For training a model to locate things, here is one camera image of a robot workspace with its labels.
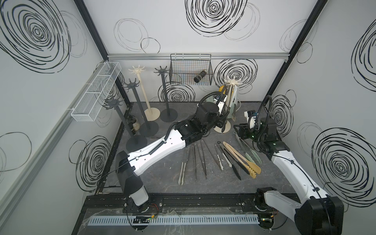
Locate black wire wall basket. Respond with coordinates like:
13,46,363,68
169,53,213,86

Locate dark grey rack stand front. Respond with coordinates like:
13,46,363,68
107,99,147,152

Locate black pepper grinder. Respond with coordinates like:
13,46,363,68
193,70,207,83

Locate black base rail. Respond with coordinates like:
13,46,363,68
82,193,271,214

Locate dark grey rack stand back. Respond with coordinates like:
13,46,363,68
154,66,178,122

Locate small glass jar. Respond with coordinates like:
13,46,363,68
127,115,140,135

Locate black nylon tongs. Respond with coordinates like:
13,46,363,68
217,141,241,180

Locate white wire wall basket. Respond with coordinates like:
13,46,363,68
71,61,121,122

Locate white handled slotted steel tongs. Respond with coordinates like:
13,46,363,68
229,85,238,121

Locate grey cable duct strip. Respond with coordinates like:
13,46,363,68
88,214,259,226

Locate slim black tongs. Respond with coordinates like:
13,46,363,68
197,140,221,181

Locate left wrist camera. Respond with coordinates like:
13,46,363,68
213,95,227,111

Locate dark grey rack stand middle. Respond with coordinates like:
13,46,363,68
123,78,159,137

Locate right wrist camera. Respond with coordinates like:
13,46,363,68
244,110,258,131

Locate green ringed steel tongs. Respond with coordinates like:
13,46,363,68
234,132,262,164

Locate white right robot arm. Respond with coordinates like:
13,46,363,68
234,118,344,235

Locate tall cream utensil rack stand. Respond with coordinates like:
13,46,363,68
129,65,161,121

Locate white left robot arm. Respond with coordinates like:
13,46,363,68
115,101,228,208

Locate small steel tongs white tip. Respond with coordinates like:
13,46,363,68
215,144,232,170

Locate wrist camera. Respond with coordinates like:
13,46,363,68
213,95,227,111
244,110,258,131

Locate wooden bamboo tongs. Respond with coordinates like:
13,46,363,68
222,142,261,179

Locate black slotted spatula tongs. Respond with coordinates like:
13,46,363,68
218,84,230,97

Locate dark grey rack stand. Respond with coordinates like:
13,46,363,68
123,78,159,137
154,66,178,122
107,99,147,152

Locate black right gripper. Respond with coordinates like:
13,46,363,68
233,122,264,145

